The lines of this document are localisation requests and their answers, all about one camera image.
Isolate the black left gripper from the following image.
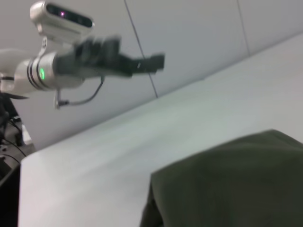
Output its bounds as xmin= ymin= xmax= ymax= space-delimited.
xmin=53 ymin=35 xmax=166 ymax=78

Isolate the dark green FREE t-shirt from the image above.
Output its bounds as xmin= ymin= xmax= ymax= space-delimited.
xmin=139 ymin=129 xmax=303 ymax=227

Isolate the dark background equipment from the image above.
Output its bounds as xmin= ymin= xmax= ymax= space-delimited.
xmin=0 ymin=92 xmax=33 ymax=147

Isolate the dark left arm cable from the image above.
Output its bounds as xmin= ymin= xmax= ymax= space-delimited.
xmin=53 ymin=75 xmax=106 ymax=110

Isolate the silver black wrist camera box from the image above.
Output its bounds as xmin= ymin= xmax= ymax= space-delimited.
xmin=29 ymin=0 xmax=96 ymax=56

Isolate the black background cable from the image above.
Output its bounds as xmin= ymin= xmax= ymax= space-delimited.
xmin=0 ymin=138 xmax=27 ymax=164

